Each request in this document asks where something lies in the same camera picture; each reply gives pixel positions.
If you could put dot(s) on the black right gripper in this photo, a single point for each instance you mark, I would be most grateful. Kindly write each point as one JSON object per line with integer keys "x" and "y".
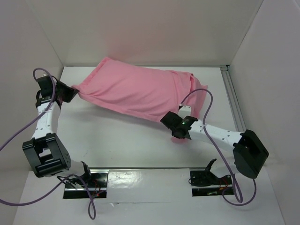
{"x": 169, "y": 119}

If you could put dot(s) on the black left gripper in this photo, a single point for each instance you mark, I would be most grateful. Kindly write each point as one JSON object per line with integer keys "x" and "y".
{"x": 71, "y": 92}

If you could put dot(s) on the pink pillowcase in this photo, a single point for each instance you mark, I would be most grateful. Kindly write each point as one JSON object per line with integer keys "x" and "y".
{"x": 141, "y": 92}

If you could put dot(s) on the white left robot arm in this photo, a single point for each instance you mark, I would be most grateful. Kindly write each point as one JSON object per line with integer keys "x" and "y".
{"x": 45, "y": 152}

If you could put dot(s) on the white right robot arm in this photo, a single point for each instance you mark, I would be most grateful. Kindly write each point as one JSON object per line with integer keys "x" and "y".
{"x": 248, "y": 152}

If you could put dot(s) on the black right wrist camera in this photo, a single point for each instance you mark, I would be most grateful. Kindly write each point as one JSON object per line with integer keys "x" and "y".
{"x": 188, "y": 121}

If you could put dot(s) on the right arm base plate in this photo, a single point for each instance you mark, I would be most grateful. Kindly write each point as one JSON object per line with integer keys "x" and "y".
{"x": 204, "y": 183}

